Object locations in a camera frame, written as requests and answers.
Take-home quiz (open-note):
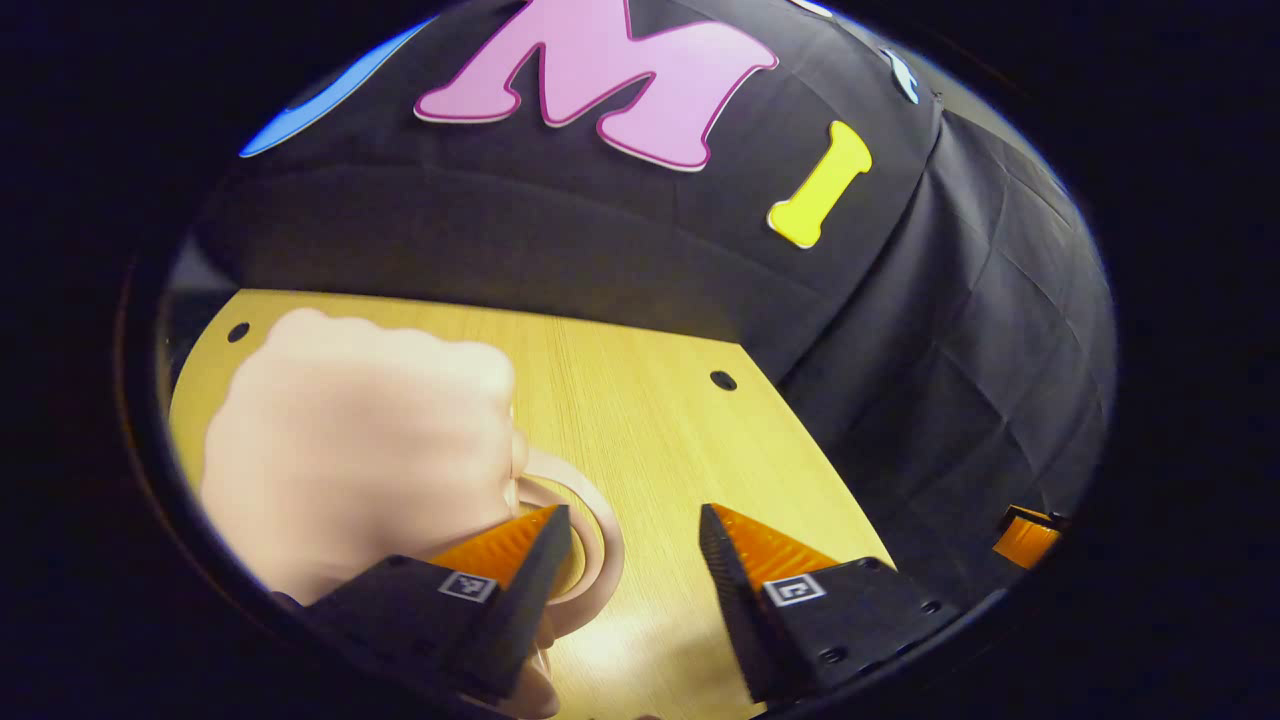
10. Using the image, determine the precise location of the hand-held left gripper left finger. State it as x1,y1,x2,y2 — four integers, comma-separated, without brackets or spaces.
300,503,574,702

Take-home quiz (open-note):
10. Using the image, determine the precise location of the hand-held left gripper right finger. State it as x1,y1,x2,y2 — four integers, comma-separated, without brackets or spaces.
698,502,964,705

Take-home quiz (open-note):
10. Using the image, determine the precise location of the pink suitcase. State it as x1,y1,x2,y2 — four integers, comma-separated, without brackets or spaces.
198,307,627,720

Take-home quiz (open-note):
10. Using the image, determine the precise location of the black backdrop cloth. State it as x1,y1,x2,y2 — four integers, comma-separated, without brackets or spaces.
160,0,1120,613

